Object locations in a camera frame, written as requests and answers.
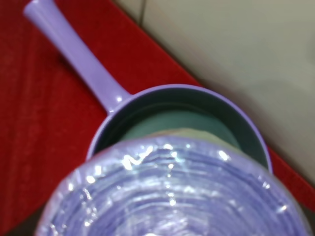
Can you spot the purple-capped cylindrical roll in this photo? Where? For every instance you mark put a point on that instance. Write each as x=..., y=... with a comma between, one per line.
x=177, y=183

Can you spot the red velvet tablecloth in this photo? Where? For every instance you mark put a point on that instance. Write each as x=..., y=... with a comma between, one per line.
x=47, y=115

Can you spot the purple saucepan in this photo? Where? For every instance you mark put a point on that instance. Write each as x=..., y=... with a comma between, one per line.
x=164, y=107

